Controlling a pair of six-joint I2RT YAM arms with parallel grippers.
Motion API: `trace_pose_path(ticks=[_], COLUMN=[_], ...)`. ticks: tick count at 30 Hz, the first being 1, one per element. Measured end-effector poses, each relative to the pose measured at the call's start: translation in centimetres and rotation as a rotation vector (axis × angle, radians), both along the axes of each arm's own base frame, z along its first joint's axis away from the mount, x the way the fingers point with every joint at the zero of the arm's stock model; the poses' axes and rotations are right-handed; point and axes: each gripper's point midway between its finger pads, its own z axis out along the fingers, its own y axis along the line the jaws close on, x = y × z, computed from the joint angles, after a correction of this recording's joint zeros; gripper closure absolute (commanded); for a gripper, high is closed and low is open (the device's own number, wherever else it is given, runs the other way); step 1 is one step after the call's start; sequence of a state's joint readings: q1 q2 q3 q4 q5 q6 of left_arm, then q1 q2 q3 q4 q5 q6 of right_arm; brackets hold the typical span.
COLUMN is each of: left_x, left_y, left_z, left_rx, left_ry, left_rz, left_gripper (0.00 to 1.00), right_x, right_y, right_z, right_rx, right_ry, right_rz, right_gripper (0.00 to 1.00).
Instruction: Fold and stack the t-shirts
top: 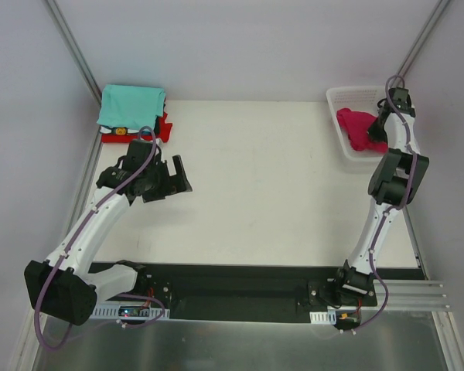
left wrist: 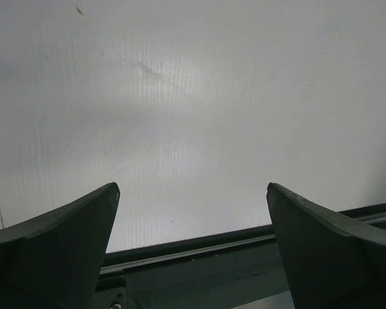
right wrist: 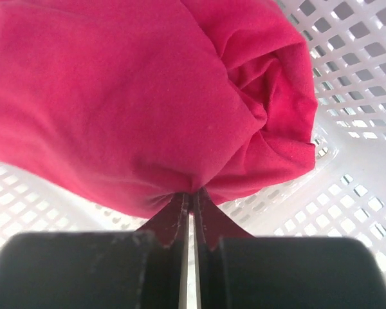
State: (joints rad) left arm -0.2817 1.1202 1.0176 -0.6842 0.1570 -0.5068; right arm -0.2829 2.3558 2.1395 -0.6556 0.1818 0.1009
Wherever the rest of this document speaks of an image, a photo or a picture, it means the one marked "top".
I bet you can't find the crimson pink t shirt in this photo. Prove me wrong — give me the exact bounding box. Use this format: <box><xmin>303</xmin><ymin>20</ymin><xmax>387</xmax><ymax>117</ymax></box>
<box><xmin>336</xmin><ymin>108</ymin><xmax>388</xmax><ymax>154</ymax></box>

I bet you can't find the white plastic basket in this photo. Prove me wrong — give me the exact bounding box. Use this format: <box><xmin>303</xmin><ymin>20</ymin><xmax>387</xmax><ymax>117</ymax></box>
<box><xmin>326</xmin><ymin>85</ymin><xmax>386</xmax><ymax>168</ymax></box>

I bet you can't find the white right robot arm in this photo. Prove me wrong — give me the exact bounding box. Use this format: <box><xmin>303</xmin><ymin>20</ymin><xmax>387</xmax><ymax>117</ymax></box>
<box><xmin>318</xmin><ymin>86</ymin><xmax>429</xmax><ymax>308</ymax></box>

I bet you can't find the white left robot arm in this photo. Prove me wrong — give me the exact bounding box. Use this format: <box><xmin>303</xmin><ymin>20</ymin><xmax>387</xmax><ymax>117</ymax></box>
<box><xmin>24</xmin><ymin>139</ymin><xmax>193</xmax><ymax>325</ymax></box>

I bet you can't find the folded dark printed t shirt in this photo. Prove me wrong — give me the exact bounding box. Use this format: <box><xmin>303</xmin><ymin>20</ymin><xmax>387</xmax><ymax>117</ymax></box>
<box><xmin>100</xmin><ymin>126</ymin><xmax>138</xmax><ymax>143</ymax></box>

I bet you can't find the folded teal t shirt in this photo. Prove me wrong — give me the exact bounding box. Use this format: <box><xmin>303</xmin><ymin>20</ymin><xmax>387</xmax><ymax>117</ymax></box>
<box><xmin>97</xmin><ymin>84</ymin><xmax>166</xmax><ymax>131</ymax></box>

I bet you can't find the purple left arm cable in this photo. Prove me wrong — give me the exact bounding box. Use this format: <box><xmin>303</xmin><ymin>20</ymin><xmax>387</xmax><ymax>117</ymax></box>
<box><xmin>32</xmin><ymin>127</ymin><xmax>157</xmax><ymax>350</ymax></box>

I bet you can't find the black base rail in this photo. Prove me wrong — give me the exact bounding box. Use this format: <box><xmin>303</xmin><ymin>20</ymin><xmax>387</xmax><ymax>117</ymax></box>
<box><xmin>85</xmin><ymin>262</ymin><xmax>387</xmax><ymax>324</ymax></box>

